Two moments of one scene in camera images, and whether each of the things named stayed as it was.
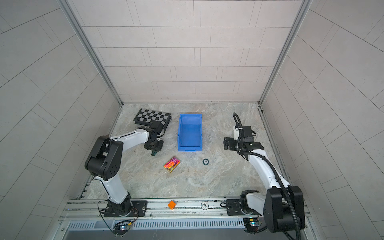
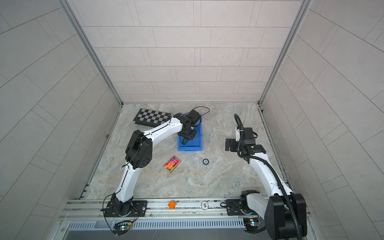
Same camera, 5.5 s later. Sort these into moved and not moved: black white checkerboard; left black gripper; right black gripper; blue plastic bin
Moved: left black gripper
Not moved: blue plastic bin; right black gripper; black white checkerboard
